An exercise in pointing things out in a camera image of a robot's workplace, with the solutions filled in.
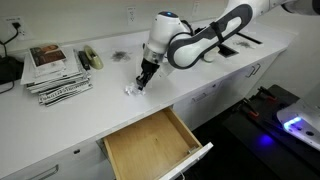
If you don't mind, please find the black stapler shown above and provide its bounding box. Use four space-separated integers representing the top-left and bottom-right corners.
76 49 92 71

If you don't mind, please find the cream round object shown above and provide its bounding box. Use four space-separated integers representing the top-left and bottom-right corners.
202 51 217 64

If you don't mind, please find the white wall outlet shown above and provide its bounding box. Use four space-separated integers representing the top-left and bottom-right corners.
126 5 138 26
191 1 201 16
4 15 33 41

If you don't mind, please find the pile of paper clips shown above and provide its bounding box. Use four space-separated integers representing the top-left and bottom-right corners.
110 50 132 63

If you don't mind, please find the white paper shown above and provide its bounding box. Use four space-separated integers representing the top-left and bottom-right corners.
124 83 147 97

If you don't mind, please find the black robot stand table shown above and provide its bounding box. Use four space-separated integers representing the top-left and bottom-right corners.
221 83 320 180

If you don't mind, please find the stack of white booklets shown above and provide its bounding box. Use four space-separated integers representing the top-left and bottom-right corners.
20 46 93 95

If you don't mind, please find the black bag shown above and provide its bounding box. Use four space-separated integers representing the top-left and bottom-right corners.
0 54 25 85

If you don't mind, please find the orange black bar clamp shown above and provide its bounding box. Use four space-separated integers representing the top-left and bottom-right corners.
240 98 261 119
257 85 278 102

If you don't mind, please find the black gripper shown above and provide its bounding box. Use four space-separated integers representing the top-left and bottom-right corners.
134 58 162 92

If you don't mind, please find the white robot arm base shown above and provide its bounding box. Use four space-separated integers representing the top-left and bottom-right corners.
276 99 320 152

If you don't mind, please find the yellow green tape dispenser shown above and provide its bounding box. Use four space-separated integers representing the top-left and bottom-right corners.
82 44 105 71

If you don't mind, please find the black white patterned magazine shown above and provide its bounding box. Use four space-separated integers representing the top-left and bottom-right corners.
37 80 94 108

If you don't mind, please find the metal cabinet handle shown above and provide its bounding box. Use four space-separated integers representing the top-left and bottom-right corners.
191 92 210 103
252 63 262 76
245 65 257 79
27 164 60 180

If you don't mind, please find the magazine with brown cover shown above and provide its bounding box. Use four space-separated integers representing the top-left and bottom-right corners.
28 43 68 70

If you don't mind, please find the wooden drawer with white front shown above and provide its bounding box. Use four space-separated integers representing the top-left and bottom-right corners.
96 106 215 180

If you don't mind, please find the white base cabinet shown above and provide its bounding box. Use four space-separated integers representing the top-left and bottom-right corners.
0 49 282 180

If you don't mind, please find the black power cable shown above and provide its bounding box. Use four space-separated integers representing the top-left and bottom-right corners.
0 22 22 48

